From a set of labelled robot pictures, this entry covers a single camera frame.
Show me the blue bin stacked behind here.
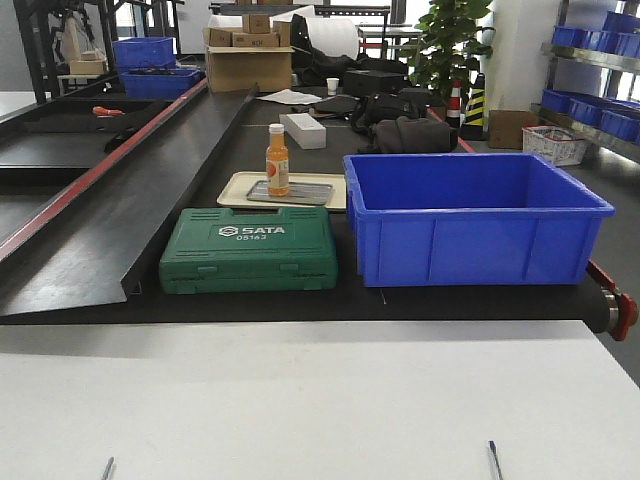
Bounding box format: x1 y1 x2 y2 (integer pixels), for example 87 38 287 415
112 37 176 71

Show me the beige plastic tray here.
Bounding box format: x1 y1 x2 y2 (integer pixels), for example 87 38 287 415
217 171 347 212

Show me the black yellow traffic cone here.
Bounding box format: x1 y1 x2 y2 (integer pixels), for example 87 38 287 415
459 73 485 141

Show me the small metal tray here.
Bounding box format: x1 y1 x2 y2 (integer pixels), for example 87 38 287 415
246 180 333 206

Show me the white rectangular box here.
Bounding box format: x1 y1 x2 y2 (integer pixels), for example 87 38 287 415
279 113 326 150

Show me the white wire basket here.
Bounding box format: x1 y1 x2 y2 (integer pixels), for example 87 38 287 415
522 125 589 166

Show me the orange white traffic cone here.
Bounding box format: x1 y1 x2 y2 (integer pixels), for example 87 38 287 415
446 79 462 129

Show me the black backpack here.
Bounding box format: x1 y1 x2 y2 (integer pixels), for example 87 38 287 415
350 93 426 135

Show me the orange handled tool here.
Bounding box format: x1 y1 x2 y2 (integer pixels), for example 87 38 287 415
92 106 124 117

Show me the large cardboard box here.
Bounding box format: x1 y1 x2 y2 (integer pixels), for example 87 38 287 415
205 47 293 92

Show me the large blue plastic bin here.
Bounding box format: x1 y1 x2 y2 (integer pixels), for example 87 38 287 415
344 153 615 287

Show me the white paper cup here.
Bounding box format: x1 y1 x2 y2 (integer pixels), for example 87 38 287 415
326 77 340 96

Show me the steel storage shelf rack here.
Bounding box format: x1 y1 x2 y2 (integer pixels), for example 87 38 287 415
531 1 639 163

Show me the orange juice bottle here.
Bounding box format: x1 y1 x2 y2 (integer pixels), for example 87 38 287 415
265 123 290 197

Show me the green potted plant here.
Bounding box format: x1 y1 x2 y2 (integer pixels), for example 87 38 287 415
399 0 493 100

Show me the black equipment case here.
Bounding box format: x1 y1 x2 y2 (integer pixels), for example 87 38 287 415
342 70 410 97

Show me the blue bin far left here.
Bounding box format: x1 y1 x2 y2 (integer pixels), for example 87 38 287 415
119 69 204 100

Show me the dark grey jacket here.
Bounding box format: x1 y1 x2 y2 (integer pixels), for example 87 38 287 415
357 116 458 154

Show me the green SATA tool case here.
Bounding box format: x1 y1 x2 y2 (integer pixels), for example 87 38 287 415
159 207 338 294

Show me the brown cardboard box on floor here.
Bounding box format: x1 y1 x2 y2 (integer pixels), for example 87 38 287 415
488 110 539 150

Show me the red conveyor end bracket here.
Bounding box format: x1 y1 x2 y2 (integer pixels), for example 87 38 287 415
586 260 639 341

